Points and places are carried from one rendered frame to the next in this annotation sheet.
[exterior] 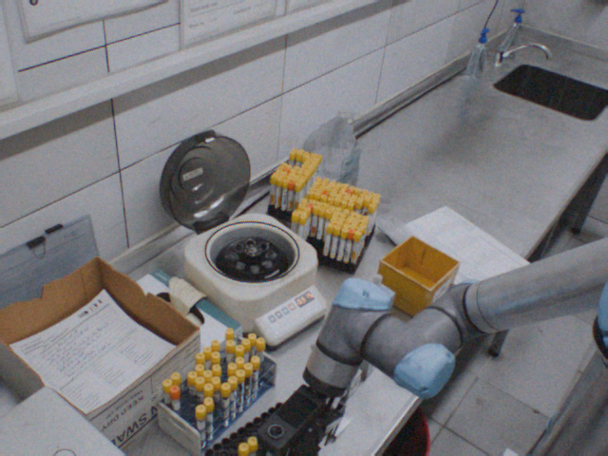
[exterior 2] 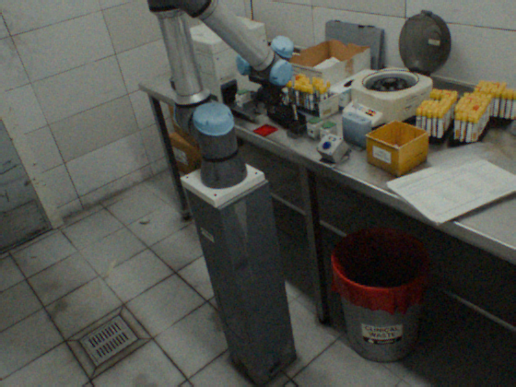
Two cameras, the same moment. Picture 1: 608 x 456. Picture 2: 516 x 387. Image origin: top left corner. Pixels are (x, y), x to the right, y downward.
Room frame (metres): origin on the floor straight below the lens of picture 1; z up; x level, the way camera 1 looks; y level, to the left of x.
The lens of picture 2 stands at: (1.13, -1.65, 1.72)
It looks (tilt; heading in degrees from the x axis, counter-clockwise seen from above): 32 degrees down; 113
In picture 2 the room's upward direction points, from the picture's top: 10 degrees counter-clockwise
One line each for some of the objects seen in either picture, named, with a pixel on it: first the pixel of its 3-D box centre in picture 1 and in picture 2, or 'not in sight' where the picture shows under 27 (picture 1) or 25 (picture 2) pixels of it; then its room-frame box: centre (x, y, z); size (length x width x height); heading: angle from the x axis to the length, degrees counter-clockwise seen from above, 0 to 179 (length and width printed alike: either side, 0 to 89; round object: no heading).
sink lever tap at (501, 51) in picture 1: (525, 52); not in sight; (2.52, -0.84, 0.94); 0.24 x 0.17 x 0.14; 57
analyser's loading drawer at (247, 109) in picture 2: not in sight; (240, 104); (0.38, 0.07, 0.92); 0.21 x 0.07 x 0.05; 147
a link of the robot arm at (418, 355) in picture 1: (415, 351); (256, 63); (0.57, -0.17, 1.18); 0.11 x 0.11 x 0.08; 48
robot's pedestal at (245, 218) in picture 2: not in sight; (247, 281); (0.50, -0.43, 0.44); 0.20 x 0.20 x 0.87; 57
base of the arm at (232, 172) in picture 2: not in sight; (221, 162); (0.50, -0.43, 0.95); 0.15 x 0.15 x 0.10
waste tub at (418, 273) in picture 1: (416, 277); (396, 147); (1.02, -0.26, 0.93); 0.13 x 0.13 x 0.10; 53
